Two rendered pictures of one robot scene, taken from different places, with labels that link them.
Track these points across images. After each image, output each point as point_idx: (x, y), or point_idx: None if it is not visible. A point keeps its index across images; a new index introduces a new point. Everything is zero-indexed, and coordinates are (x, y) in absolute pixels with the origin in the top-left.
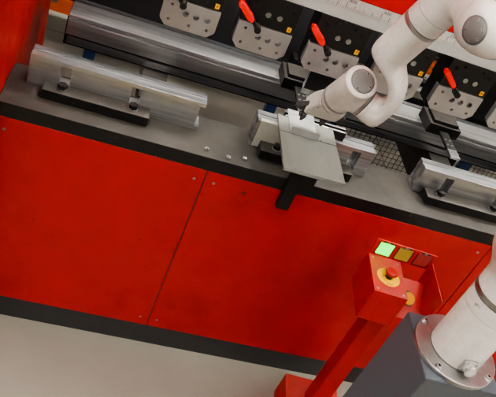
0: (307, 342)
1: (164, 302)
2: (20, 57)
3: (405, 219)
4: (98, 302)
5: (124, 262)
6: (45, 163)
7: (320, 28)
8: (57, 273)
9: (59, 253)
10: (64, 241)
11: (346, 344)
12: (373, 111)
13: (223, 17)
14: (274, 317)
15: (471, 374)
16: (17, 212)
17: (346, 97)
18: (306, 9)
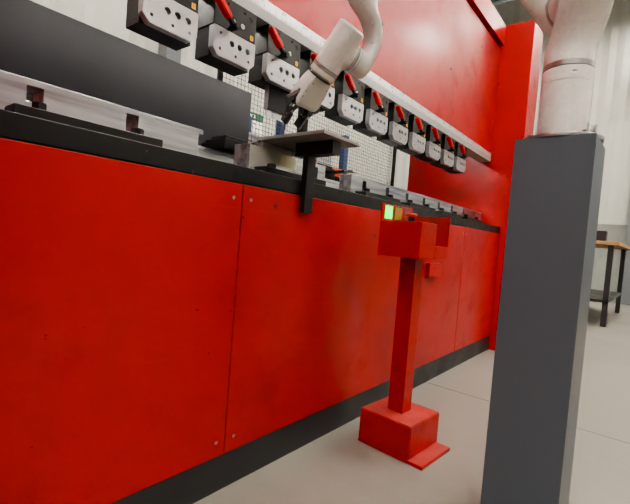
0: (348, 376)
1: (236, 400)
2: None
3: (370, 204)
4: (163, 452)
5: (184, 359)
6: (54, 215)
7: (270, 38)
8: (98, 433)
9: (97, 388)
10: (101, 360)
11: (406, 314)
12: (366, 54)
13: None
14: (323, 360)
15: (597, 129)
16: (16, 332)
17: (349, 40)
18: (187, 119)
